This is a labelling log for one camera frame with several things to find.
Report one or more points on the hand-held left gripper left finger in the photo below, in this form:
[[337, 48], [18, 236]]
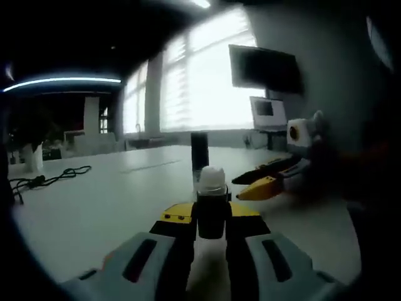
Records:
[[94, 282]]

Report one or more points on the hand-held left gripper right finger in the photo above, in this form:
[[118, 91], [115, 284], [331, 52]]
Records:
[[266, 282]]

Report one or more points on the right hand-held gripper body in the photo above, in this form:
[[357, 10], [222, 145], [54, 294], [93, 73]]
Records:
[[305, 138]]

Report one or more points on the short black cosmetic bottle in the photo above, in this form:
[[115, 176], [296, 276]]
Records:
[[211, 216]]

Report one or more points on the tall dark cosmetic bottle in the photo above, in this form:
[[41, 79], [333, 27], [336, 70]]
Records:
[[199, 150]]

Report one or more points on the black laptop stand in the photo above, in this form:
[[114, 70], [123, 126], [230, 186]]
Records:
[[269, 138]]

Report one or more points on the white table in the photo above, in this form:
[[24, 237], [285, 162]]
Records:
[[109, 203]]

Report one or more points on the bright window with blinds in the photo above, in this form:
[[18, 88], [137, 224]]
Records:
[[203, 94]]

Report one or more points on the gooseneck faucet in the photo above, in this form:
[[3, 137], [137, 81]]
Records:
[[138, 128]]

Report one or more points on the potted plant in white pot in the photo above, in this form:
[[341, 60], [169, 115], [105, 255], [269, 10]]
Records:
[[34, 156]]

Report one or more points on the white pillar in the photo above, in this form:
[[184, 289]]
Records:
[[92, 116]]

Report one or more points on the ceiling light strip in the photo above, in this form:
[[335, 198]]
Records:
[[200, 2], [62, 81]]

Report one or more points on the black wall monitor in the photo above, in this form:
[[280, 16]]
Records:
[[263, 69]]

